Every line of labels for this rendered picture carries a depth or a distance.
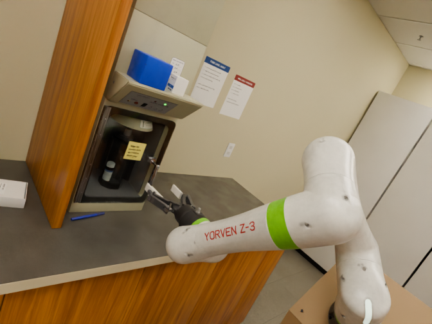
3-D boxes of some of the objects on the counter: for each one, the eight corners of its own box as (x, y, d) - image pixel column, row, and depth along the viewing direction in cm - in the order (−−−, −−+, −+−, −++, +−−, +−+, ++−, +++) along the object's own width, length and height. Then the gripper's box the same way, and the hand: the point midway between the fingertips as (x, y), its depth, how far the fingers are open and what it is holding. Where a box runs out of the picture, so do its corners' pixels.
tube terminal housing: (52, 179, 128) (105, -2, 107) (120, 182, 151) (174, 34, 130) (68, 212, 112) (133, 8, 91) (141, 210, 135) (207, 47, 114)
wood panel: (25, 161, 132) (123, -221, 93) (33, 161, 134) (131, -212, 95) (51, 228, 100) (215, -306, 62) (60, 227, 102) (224, -288, 64)
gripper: (216, 209, 112) (186, 180, 126) (164, 211, 94) (136, 176, 108) (208, 225, 114) (179, 195, 128) (157, 229, 96) (129, 193, 110)
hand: (161, 188), depth 117 cm, fingers open, 12 cm apart
